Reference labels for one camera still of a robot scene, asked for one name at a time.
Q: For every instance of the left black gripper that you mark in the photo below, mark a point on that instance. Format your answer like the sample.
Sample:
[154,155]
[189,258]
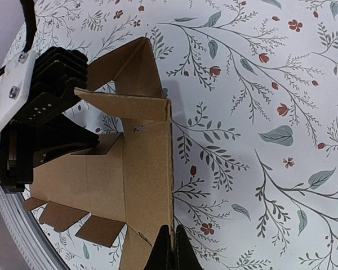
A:
[24,148]

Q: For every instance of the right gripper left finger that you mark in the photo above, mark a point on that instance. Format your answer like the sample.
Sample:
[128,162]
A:
[161,256]

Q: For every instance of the brown cardboard box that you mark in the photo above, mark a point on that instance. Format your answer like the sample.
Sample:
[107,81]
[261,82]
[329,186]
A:
[127,180]

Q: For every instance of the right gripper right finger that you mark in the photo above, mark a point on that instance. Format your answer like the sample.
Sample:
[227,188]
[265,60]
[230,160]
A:
[184,255]

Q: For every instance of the front aluminium rail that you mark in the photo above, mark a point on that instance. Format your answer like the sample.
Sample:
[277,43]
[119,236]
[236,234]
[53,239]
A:
[23,245]

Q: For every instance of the floral patterned table mat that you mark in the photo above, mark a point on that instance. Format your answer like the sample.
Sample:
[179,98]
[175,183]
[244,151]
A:
[254,91]

